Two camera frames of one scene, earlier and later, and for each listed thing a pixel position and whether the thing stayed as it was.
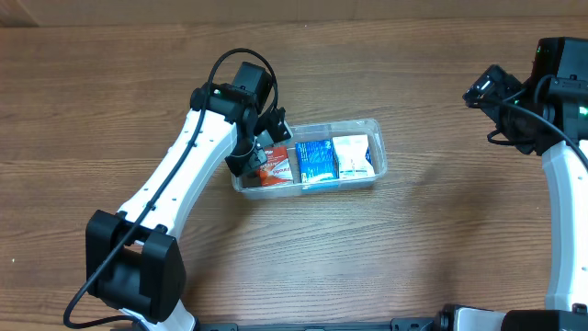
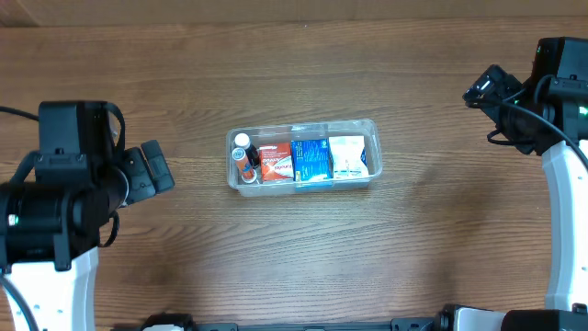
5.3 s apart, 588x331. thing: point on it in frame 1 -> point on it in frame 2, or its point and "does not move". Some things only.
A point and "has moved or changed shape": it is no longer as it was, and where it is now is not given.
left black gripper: [251, 156] -> [139, 173]
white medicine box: [351, 154] has moved or changed shape
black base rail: [397, 325] does not move
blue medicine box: [318, 160] has moved or changed shape
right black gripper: [485, 87] does not move
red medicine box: [277, 168] does not move
